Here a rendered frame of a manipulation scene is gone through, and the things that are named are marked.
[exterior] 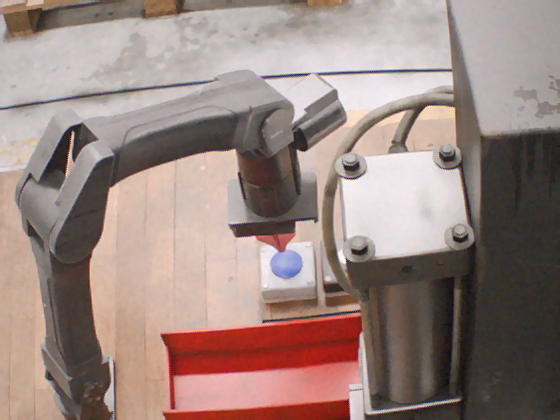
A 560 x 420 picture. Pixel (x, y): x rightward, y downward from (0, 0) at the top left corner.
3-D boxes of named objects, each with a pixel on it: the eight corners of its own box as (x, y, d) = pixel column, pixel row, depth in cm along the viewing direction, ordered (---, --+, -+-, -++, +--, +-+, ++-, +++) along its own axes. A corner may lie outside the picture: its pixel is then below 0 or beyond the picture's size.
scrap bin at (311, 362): (169, 354, 148) (159, 330, 144) (370, 336, 147) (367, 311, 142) (172, 433, 141) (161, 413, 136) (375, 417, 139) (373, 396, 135)
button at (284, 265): (271, 259, 153) (269, 249, 152) (303, 255, 153) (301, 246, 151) (272, 285, 151) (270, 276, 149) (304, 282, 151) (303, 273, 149)
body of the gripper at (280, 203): (230, 188, 144) (220, 148, 138) (317, 180, 143) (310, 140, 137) (229, 233, 140) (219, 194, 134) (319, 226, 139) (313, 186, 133)
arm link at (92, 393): (62, 330, 136) (30, 354, 134) (101, 378, 131) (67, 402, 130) (76, 355, 141) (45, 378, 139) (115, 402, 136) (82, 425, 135)
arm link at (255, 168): (278, 138, 139) (271, 99, 134) (311, 166, 136) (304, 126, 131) (231, 172, 137) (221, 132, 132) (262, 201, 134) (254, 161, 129)
